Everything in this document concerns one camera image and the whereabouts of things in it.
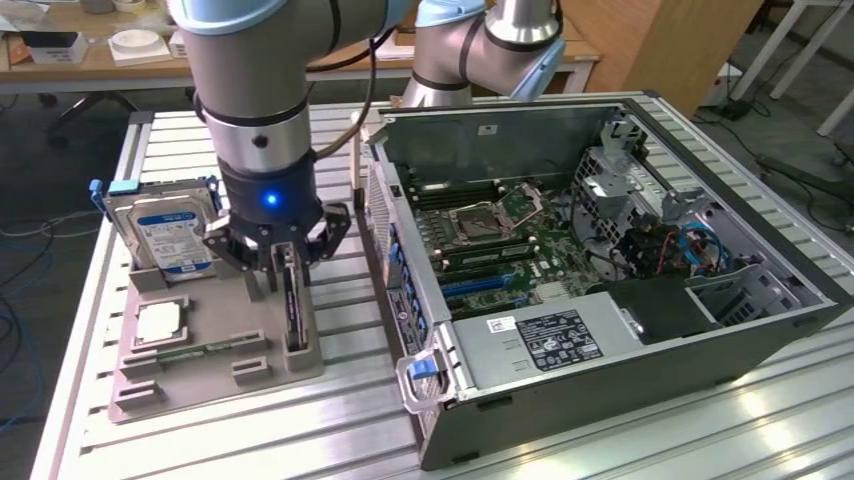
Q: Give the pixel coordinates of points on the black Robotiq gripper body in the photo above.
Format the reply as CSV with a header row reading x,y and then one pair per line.
x,y
270,200

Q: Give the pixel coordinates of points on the graphics card with fan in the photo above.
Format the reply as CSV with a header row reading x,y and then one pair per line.
x,y
294,310

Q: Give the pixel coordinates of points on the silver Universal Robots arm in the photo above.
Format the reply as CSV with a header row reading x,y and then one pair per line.
x,y
254,100

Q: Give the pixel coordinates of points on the silver CPU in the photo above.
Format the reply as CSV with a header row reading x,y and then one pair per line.
x,y
162,322

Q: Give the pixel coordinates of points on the grey parts rack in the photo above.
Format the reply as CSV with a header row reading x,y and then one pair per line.
x,y
214,350

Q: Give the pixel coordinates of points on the green RAM stick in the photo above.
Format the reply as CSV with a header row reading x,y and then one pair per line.
x,y
200,348
487,254

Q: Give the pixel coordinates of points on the CPU socket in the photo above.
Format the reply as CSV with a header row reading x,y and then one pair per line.
x,y
477,225

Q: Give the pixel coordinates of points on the blue expansion slot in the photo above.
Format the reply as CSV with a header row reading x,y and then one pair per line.
x,y
481,286

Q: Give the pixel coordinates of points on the metal socket cover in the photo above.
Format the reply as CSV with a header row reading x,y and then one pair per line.
x,y
523,200

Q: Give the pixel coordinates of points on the small white box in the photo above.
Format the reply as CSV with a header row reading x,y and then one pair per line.
x,y
176,50

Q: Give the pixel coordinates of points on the green motherboard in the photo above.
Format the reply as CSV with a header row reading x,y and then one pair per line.
x,y
554,250

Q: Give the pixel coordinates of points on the grey power supply unit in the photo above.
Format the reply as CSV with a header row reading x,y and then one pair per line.
x,y
494,360

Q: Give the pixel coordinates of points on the white round plastic part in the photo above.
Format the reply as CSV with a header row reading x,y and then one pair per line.
x,y
136,47

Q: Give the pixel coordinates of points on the wooden desk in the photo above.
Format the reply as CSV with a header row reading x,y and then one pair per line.
x,y
94,72

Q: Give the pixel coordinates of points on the white box with black top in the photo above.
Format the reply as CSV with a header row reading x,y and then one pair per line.
x,y
56,50

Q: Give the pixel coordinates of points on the perforated metal drive cage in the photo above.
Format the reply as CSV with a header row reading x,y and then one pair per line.
x,y
634,190

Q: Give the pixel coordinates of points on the grey cup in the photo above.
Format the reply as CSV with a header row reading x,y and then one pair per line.
x,y
98,6

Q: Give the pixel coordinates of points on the black plastic shroud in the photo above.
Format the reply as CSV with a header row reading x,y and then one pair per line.
x,y
661,310

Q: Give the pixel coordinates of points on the black open PC case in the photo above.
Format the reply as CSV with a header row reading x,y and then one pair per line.
x,y
601,400

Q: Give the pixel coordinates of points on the wooden cabinet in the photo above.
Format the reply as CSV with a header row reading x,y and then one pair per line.
x,y
667,50

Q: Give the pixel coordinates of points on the grey metal disk bay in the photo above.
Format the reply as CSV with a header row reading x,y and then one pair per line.
x,y
741,290

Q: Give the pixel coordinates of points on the hard disk with blue bracket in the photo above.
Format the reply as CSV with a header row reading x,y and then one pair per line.
x,y
170,235

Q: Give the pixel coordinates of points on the white table frame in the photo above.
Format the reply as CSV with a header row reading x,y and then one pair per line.
x,y
794,47

